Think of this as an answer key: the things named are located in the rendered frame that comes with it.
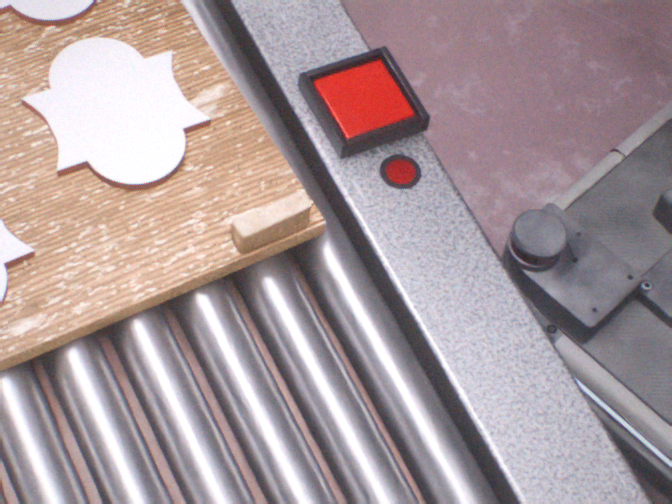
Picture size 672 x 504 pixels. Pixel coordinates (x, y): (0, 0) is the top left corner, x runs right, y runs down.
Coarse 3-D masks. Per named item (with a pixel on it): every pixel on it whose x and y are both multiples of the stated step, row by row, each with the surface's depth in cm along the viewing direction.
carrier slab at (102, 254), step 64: (128, 0) 118; (0, 64) 114; (192, 64) 115; (0, 128) 111; (256, 128) 113; (0, 192) 108; (64, 192) 108; (128, 192) 109; (192, 192) 109; (256, 192) 110; (64, 256) 105; (128, 256) 106; (192, 256) 106; (256, 256) 108; (0, 320) 102; (64, 320) 103
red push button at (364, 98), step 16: (368, 64) 118; (320, 80) 117; (336, 80) 117; (352, 80) 117; (368, 80) 117; (384, 80) 117; (320, 96) 116; (336, 96) 116; (352, 96) 116; (368, 96) 116; (384, 96) 117; (400, 96) 117; (336, 112) 115; (352, 112) 115; (368, 112) 116; (384, 112) 116; (400, 112) 116; (352, 128) 115; (368, 128) 115
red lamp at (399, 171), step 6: (390, 162) 115; (396, 162) 115; (402, 162) 115; (408, 162) 115; (390, 168) 115; (396, 168) 115; (402, 168) 115; (408, 168) 115; (390, 174) 114; (396, 174) 114; (402, 174) 114; (408, 174) 114; (414, 174) 115; (396, 180) 114; (402, 180) 114; (408, 180) 114
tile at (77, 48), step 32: (64, 64) 113; (96, 64) 113; (128, 64) 114; (160, 64) 114; (32, 96) 111; (64, 96) 112; (96, 96) 112; (128, 96) 112; (160, 96) 112; (64, 128) 110; (96, 128) 110; (128, 128) 111; (160, 128) 111; (192, 128) 112; (64, 160) 108; (96, 160) 109; (128, 160) 109; (160, 160) 109
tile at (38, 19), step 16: (0, 0) 116; (16, 0) 116; (32, 0) 116; (48, 0) 116; (64, 0) 116; (80, 0) 117; (96, 0) 118; (32, 16) 115; (48, 16) 115; (64, 16) 116; (80, 16) 116
